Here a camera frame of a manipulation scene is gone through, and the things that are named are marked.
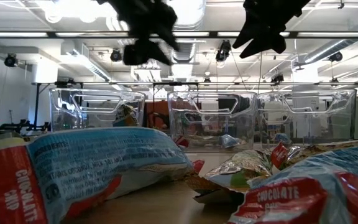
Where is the silver ceiling pipe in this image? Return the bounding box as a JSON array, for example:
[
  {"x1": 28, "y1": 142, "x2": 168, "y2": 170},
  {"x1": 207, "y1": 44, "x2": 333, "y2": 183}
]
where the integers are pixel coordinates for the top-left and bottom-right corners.
[{"x1": 293, "y1": 14, "x2": 358, "y2": 68}]

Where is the blue brown granola bar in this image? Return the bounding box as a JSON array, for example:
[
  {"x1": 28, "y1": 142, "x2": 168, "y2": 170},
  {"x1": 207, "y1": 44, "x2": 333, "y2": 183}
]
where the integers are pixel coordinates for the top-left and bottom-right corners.
[{"x1": 194, "y1": 134, "x2": 241, "y2": 149}]

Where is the clear plastic bin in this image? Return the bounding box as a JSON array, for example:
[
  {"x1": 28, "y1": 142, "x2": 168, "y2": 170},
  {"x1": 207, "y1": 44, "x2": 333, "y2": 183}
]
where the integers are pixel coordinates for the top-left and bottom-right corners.
[
  {"x1": 167, "y1": 90, "x2": 259, "y2": 153},
  {"x1": 256, "y1": 88, "x2": 357, "y2": 150},
  {"x1": 48, "y1": 87, "x2": 146, "y2": 131}
]

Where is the red brown granola bar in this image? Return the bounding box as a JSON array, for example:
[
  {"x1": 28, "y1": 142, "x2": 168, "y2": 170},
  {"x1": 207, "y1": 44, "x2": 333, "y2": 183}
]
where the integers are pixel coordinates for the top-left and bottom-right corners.
[{"x1": 175, "y1": 136, "x2": 190, "y2": 149}]

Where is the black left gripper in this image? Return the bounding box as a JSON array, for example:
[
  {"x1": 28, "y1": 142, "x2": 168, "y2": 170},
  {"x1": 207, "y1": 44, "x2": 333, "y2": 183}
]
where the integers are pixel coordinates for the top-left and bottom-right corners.
[{"x1": 97, "y1": 0, "x2": 180, "y2": 66}]

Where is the blue chocolate chip granola bar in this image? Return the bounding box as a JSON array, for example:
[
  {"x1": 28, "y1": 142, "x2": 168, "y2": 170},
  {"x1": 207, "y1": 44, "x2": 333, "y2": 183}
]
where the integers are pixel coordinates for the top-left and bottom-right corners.
[
  {"x1": 0, "y1": 126, "x2": 206, "y2": 224},
  {"x1": 227, "y1": 143, "x2": 358, "y2": 224},
  {"x1": 273, "y1": 133, "x2": 292, "y2": 146}
]

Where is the silver air duct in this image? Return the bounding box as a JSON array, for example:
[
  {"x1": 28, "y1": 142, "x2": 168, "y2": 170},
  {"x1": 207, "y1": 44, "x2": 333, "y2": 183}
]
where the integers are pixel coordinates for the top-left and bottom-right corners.
[{"x1": 166, "y1": 0, "x2": 208, "y2": 63}]

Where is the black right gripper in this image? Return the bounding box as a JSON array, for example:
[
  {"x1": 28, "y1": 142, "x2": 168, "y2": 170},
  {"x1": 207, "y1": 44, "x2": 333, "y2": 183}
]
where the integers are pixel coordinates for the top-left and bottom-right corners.
[{"x1": 232, "y1": 0, "x2": 311, "y2": 59}]

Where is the thin hanging cord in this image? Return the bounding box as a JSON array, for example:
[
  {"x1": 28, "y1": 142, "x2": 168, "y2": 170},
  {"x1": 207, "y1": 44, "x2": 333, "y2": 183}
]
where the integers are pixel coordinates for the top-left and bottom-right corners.
[{"x1": 258, "y1": 51, "x2": 263, "y2": 91}]

